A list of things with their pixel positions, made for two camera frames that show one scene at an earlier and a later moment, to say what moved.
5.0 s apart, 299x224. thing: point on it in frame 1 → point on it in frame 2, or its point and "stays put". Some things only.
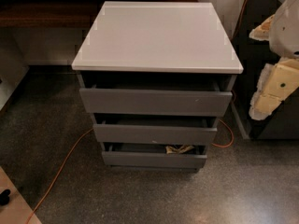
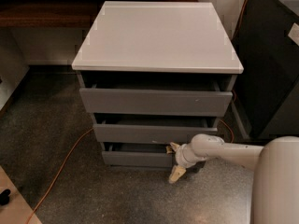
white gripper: [286, 28] → [180, 157]
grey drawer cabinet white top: [156, 77] stays put
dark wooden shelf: [64, 11] stays put
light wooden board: [17, 210] stays put
